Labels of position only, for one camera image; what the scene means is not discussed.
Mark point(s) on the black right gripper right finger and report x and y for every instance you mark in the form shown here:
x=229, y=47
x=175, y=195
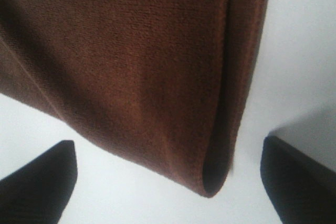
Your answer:
x=300, y=189

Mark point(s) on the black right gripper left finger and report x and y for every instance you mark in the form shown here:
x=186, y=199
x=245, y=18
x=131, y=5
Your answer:
x=40, y=191

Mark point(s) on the brown towel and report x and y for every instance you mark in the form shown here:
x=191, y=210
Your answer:
x=161, y=83

